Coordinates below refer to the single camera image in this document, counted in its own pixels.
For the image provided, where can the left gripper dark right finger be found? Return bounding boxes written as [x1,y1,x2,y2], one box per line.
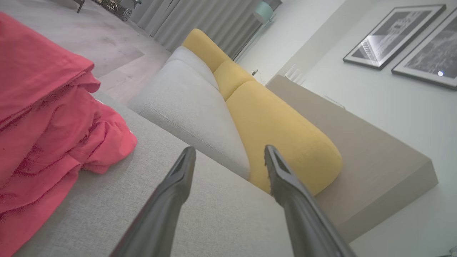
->
[264,145,357,257]

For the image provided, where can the long yellow back cushion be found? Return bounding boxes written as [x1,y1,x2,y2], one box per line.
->
[226,80,344,196]

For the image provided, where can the beige wooden wall ledge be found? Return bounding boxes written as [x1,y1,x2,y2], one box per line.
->
[266,74,439,243]

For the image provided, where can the mint green lamp shade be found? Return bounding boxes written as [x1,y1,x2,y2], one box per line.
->
[253,1,275,25]

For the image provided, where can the grey fabric sofa seat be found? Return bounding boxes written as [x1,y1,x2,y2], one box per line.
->
[12,89,298,257]

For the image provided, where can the black framed wall picture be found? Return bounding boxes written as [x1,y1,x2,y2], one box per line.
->
[391,9,457,90]
[343,4,447,70]

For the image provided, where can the grey pleated curtain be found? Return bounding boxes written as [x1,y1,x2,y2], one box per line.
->
[137,0,266,60]

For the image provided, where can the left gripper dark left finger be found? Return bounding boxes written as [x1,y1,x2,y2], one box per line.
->
[109,146,197,257]

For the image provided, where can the dark metal decor piece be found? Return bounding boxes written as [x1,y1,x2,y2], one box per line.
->
[94,0,132,21]

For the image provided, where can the red shorts with white stripe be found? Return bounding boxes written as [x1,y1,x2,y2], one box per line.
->
[0,12,138,257]

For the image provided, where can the rounded yellow end cushion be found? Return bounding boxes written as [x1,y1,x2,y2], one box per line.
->
[181,29,233,74]

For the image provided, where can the grey sofa seat cushion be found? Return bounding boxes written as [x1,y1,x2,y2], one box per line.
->
[129,46,251,180]

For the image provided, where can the short yellow back cushion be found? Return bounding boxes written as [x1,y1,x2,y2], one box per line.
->
[213,59,257,101]

